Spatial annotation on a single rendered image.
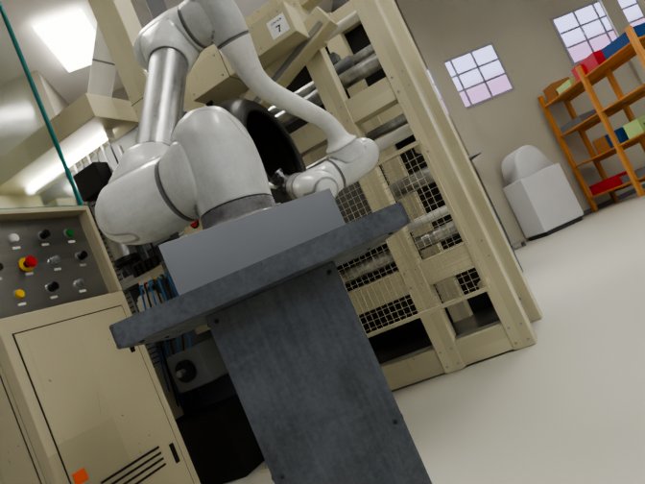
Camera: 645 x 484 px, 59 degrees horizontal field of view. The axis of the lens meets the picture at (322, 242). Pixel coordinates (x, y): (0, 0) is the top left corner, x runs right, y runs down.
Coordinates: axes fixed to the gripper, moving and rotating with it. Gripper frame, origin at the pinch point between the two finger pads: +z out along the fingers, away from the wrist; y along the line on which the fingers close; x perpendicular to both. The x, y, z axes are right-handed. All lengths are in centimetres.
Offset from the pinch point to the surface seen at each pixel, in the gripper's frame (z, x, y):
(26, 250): 38, -76, -30
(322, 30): 50, 75, -25
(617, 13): 523, 848, 322
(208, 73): 80, 30, -38
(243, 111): 30.9, 16.6, -21.4
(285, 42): 53, 58, -30
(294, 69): 63, 59, -17
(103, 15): 92, 10, -83
